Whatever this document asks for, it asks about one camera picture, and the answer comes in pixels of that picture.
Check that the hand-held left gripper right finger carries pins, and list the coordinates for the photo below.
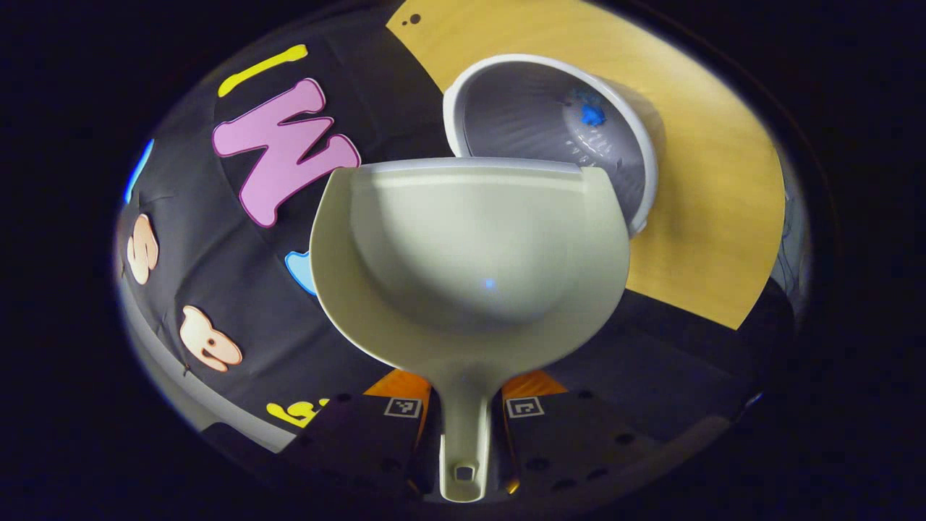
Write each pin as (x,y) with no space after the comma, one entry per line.
(571,434)

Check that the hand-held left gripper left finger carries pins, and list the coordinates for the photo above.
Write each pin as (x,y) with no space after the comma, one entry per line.
(362,434)

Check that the small grey dustpan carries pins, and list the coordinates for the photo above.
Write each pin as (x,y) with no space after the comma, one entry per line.
(470,246)

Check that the grey plastic garbage bin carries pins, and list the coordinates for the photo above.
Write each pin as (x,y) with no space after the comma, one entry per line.
(521,116)

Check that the wooden desktop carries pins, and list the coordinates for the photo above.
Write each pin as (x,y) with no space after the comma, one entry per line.
(709,188)

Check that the black backdrop cloth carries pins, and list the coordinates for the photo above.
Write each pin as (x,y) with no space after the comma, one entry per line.
(217,268)

